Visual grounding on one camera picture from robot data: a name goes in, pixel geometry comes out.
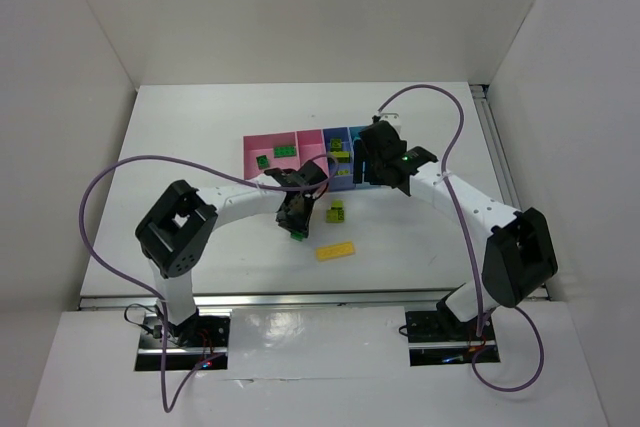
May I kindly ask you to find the aluminium right rail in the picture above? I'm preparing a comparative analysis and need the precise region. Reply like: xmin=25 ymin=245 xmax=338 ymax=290
xmin=470 ymin=84 xmax=521 ymax=208

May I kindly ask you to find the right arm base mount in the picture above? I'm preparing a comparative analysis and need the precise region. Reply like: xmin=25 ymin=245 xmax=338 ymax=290
xmin=397 ymin=302 xmax=501 ymax=367

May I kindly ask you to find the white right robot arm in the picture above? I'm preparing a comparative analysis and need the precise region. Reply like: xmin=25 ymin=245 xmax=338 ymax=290
xmin=354 ymin=119 xmax=558 ymax=323

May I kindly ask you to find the dark green long lego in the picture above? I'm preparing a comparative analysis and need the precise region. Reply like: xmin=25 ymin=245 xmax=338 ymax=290
xmin=273 ymin=145 xmax=297 ymax=158

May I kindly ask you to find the yellow long lego plate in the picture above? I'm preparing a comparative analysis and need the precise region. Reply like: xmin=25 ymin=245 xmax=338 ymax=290
xmin=315 ymin=242 xmax=355 ymax=262

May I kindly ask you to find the small pink bin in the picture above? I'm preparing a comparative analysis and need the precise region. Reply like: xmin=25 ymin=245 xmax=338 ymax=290
xmin=296 ymin=129 xmax=329 ymax=175

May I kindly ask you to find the lime stacked lego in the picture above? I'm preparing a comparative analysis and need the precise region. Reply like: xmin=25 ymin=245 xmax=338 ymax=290
xmin=325 ymin=200 xmax=345 ymax=223

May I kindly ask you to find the dark blue bin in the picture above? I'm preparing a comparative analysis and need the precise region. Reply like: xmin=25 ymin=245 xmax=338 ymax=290
xmin=323 ymin=127 xmax=355 ymax=191

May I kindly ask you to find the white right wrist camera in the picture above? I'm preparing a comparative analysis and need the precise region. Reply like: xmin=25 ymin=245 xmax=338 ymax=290
xmin=372 ymin=112 xmax=402 ymax=133

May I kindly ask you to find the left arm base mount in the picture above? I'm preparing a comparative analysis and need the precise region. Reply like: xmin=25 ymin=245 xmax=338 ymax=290
xmin=123 ymin=303 xmax=231 ymax=372

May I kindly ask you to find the aluminium front rail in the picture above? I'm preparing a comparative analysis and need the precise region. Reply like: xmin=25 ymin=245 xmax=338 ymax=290
xmin=78 ymin=289 xmax=448 ymax=310

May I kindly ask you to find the small dark green lego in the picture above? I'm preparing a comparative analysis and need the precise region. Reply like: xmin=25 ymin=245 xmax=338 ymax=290
xmin=256 ymin=155 xmax=270 ymax=170

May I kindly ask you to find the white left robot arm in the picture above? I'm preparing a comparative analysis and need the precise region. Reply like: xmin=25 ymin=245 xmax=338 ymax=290
xmin=135 ymin=160 xmax=329 ymax=345

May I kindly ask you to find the aluminium rail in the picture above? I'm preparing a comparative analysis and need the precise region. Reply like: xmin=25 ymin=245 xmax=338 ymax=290
xmin=470 ymin=84 xmax=521 ymax=208
xmin=78 ymin=289 xmax=448 ymax=310

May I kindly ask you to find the light blue bin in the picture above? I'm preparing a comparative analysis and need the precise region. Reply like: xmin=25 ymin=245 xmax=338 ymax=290
xmin=349 ymin=126 xmax=382 ymax=189

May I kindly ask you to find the large pink bin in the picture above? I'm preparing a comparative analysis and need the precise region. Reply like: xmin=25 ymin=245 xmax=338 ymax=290
xmin=243 ymin=131 xmax=300 ymax=180

